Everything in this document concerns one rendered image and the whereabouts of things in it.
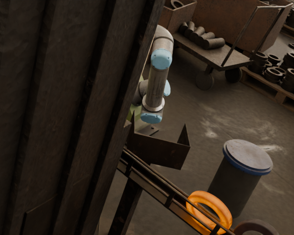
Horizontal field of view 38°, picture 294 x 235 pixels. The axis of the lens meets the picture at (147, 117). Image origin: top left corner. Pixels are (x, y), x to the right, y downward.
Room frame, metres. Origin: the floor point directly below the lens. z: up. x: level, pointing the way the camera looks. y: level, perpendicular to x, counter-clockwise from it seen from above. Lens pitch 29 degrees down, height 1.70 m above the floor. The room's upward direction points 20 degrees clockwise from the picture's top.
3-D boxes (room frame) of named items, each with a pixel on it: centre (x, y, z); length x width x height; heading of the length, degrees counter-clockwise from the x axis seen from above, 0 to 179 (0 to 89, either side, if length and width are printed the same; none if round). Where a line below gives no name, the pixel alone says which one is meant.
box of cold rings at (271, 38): (5.90, -0.72, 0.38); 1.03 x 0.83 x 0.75; 70
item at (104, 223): (1.74, -0.08, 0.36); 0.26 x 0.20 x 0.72; 102
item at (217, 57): (4.46, -0.26, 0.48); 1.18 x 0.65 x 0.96; 57
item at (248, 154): (2.31, -0.66, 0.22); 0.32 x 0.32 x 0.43
